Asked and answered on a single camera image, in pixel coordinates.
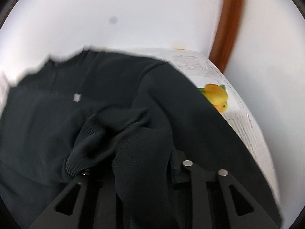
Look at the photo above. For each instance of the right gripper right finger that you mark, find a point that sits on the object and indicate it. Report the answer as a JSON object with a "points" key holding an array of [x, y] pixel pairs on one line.
{"points": [[207, 199]]}

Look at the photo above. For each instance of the black sweater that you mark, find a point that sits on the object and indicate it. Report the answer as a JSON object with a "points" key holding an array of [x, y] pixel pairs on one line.
{"points": [[104, 111]]}

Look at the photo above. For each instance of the fruit print tablecloth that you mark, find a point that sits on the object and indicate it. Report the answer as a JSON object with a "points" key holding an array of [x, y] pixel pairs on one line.
{"points": [[201, 71]]}

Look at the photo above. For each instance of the brown wooden door frame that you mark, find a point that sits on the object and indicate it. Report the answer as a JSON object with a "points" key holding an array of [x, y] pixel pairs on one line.
{"points": [[226, 33]]}

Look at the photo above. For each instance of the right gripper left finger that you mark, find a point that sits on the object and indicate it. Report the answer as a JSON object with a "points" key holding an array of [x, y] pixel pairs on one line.
{"points": [[89, 201]]}

